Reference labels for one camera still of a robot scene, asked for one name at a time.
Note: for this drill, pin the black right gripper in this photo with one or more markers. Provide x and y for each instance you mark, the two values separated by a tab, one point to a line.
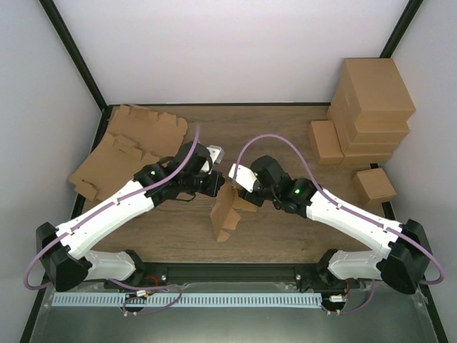
248	197

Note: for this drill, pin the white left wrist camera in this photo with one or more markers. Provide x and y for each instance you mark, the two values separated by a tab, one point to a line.
216	153

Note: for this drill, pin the small folded box front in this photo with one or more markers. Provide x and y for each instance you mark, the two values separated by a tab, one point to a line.
373	187

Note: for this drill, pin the light blue slotted cable duct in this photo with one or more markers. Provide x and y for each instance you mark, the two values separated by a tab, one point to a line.
194	300

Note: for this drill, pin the cardboard box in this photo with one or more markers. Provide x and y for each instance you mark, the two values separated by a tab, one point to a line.
224	216

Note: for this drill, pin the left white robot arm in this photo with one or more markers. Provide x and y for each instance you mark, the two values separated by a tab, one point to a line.
66	251

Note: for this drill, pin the black frame post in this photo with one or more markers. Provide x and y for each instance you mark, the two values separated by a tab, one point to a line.
60	27
400	28

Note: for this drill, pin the top large folded box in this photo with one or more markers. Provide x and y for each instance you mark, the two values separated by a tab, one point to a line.
375	90

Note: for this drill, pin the black aluminium frame rail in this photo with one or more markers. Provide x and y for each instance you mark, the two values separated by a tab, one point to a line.
304	276

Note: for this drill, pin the right black frame post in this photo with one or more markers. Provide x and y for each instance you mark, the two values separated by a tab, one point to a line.
400	28

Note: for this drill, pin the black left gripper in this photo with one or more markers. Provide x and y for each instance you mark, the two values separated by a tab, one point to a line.
217	181

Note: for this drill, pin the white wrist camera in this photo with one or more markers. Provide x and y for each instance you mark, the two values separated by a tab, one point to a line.
216	153
243	176

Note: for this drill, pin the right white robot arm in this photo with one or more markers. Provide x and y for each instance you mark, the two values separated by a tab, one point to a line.
398	253

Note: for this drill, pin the small folded box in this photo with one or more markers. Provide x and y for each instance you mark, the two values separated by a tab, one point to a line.
373	187
324	142

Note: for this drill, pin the left black frame post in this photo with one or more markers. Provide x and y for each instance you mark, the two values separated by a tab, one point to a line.
60	27

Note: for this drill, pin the small folded box left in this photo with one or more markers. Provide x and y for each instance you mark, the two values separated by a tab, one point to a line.
324	142

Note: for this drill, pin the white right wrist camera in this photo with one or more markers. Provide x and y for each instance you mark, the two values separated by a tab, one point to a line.
243	176

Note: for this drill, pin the flat cardboard blank stack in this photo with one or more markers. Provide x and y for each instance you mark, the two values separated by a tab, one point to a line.
159	134

